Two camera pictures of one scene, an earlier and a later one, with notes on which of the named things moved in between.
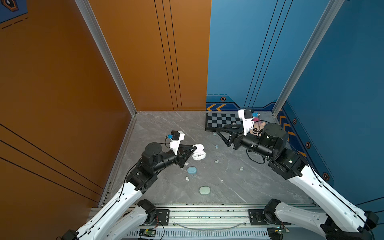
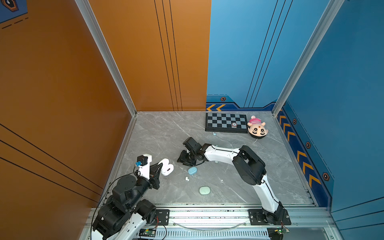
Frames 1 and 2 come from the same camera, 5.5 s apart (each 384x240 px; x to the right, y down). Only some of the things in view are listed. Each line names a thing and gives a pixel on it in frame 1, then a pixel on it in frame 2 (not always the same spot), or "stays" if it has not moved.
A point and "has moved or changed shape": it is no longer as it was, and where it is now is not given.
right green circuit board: [280, 231] stays
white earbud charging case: [199, 154] has moved or changed shape
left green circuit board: [147, 232] stays
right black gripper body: [237, 142] -> [187, 158]
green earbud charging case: [204, 190] stays
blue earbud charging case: [192, 170] stays
